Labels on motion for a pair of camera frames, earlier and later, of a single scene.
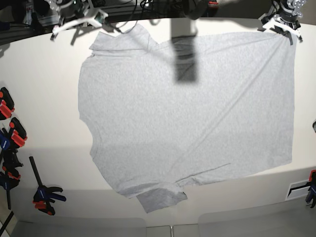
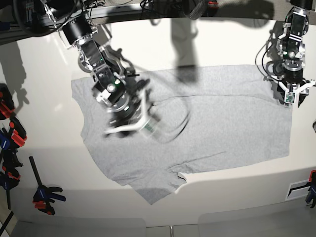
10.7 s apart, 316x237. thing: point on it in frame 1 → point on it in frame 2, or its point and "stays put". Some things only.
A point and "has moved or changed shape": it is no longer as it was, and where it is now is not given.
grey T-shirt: (162, 114) has moved or changed shape
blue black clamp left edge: (9, 163) stays put
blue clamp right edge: (311, 195) stays put
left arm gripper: (74, 9) → (126, 109)
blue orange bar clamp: (44, 195) stays put
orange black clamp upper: (7, 104) stays put
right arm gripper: (290, 11) → (293, 72)
